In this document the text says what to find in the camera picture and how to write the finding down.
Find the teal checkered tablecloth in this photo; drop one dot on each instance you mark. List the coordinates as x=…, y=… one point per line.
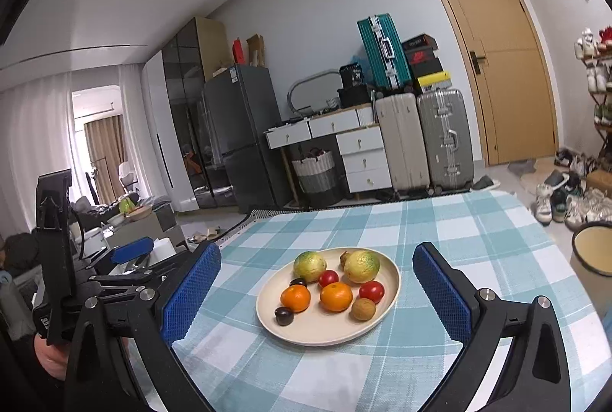
x=430, y=225

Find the oval mirror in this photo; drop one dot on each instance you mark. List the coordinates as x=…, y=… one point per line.
x=311, y=92

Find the white office chair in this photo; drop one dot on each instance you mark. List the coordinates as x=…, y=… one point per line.
x=129, y=175

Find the gold shoe rack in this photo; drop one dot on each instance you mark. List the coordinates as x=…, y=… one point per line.
x=597, y=77

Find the pile of shoes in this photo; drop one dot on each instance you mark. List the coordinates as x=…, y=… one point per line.
x=569, y=192

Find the yellow-green citrus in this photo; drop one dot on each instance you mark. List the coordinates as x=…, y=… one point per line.
x=362, y=266
x=310, y=265

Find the cream round plate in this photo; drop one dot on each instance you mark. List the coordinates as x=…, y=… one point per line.
x=320, y=331

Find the yellow shoe box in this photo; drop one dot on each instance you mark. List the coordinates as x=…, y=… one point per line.
x=435, y=80

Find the large dark plum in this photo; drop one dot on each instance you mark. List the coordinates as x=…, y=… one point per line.
x=283, y=315

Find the black bag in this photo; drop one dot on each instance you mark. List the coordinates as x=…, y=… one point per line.
x=353, y=76

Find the white sheer curtain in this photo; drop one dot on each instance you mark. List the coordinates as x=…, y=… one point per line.
x=38, y=130

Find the white wardrobe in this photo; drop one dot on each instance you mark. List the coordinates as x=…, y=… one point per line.
x=158, y=130

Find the black storage basket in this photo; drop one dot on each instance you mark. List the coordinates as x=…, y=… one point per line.
x=356, y=96

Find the red tomato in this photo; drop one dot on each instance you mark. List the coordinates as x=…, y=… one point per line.
x=372, y=291
x=328, y=278

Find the black glass wardrobe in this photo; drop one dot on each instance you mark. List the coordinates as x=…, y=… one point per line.
x=186, y=106

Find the beige rimmed waste bin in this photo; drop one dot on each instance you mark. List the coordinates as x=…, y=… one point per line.
x=593, y=249

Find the white drawer cabinet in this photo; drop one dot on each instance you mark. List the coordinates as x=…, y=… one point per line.
x=363, y=154

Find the dark grey fridge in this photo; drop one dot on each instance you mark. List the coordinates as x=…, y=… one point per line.
x=244, y=135

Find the black shoe box stack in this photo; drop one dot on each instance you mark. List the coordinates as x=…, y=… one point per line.
x=420, y=56

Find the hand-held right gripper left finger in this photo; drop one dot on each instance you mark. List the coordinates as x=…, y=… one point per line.
x=191, y=292

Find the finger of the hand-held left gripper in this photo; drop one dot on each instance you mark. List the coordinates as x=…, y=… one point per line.
x=138, y=276
x=131, y=248

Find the flat cardboard box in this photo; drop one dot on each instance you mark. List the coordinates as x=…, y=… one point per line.
x=256, y=50

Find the wooden door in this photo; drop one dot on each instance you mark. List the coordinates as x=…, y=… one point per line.
x=497, y=58

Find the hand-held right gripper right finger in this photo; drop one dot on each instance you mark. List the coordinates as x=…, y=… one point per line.
x=442, y=292

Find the grey coffee table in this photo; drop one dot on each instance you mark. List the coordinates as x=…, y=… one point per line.
x=143, y=225

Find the silver suitcase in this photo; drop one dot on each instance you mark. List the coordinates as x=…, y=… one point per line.
x=447, y=139

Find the orange mandarin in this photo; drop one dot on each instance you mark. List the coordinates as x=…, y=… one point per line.
x=295, y=299
x=336, y=296

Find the person's left hand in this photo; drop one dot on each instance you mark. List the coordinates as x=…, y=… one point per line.
x=48, y=357

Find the red bag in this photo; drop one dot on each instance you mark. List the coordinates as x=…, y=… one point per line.
x=238, y=52

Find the beige suitcase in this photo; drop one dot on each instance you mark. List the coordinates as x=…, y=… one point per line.
x=401, y=144

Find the small brown longan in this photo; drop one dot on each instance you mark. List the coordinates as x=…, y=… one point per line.
x=344, y=258

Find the small dark plum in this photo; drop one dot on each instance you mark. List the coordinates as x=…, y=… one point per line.
x=298, y=282

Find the teal suitcase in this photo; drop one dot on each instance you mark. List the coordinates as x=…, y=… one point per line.
x=382, y=51

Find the woven laundry basket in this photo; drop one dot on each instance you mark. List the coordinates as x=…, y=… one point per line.
x=315, y=178

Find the large brown longan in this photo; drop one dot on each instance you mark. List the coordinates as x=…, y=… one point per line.
x=363, y=309

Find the pair of slippers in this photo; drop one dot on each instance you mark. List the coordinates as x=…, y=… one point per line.
x=205, y=235

